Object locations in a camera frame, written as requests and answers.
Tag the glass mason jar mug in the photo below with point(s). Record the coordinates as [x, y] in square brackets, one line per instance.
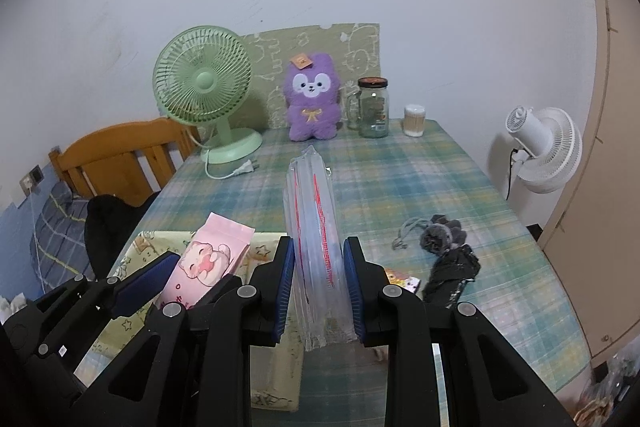
[367, 108]

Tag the beige door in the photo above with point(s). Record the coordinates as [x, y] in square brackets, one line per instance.
[592, 237]

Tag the pink wet wipes pack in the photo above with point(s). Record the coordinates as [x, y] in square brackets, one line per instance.
[215, 250]

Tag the purple plush toy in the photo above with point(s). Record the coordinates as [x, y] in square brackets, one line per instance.
[311, 96]

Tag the white standing fan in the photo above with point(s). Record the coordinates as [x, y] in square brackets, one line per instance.
[549, 148]

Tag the cotton swab container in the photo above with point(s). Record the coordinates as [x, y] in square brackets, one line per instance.
[414, 120]

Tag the clear zip bags stack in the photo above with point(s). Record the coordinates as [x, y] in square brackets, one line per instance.
[320, 291]

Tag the yellow cartoon tissue pack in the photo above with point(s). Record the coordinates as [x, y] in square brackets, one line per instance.
[404, 280]

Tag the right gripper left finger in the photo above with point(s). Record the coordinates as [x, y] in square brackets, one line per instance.
[241, 316]

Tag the patterned beige board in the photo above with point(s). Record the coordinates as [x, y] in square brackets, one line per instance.
[354, 48]

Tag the green desk fan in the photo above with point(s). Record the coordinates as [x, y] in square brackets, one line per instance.
[200, 79]

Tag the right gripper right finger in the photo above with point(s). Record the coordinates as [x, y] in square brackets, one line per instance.
[386, 315]

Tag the blue plaid pillow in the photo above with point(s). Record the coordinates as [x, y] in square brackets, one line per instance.
[58, 245]

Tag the yellow cartoon storage box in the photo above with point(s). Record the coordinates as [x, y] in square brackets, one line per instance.
[275, 373]

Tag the black garment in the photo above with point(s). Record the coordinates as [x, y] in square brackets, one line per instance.
[108, 226]

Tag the plaid tablecloth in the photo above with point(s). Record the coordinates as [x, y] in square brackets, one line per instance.
[380, 183]

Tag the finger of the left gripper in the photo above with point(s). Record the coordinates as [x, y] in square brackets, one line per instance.
[131, 294]

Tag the wall power socket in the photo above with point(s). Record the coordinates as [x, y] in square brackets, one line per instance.
[31, 180]

